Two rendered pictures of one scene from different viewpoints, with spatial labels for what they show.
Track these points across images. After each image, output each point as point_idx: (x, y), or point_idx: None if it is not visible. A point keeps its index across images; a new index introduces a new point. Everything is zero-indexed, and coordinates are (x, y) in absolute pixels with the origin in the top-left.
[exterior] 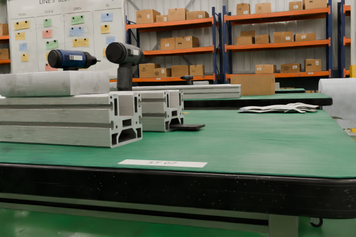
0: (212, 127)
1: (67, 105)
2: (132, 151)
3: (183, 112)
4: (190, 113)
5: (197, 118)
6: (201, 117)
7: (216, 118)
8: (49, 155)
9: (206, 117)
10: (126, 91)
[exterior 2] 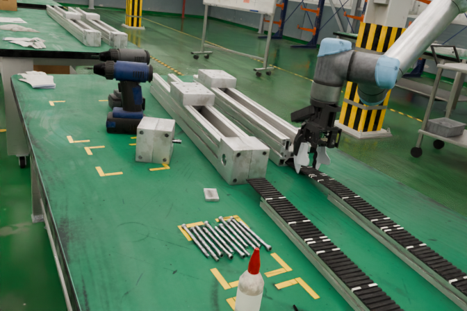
0: (145, 88)
1: None
2: None
3: (51, 103)
4: (62, 99)
5: (106, 94)
6: (98, 94)
7: (103, 90)
8: None
9: (93, 93)
10: (178, 78)
